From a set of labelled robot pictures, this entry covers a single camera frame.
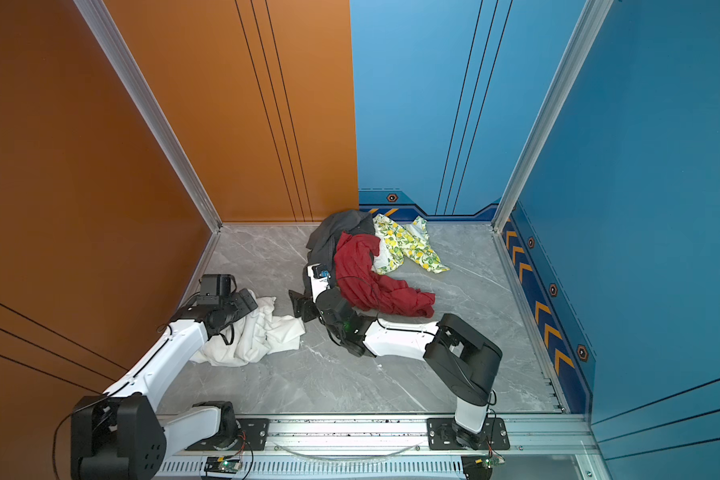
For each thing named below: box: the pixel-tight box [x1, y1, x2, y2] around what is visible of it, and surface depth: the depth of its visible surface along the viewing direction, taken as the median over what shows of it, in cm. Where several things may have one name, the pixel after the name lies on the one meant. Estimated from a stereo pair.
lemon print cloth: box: [371, 213, 450, 275], surface depth 111 cm
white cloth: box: [190, 289, 305, 367], surface depth 87 cm
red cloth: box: [334, 232, 435, 319], surface depth 96 cm
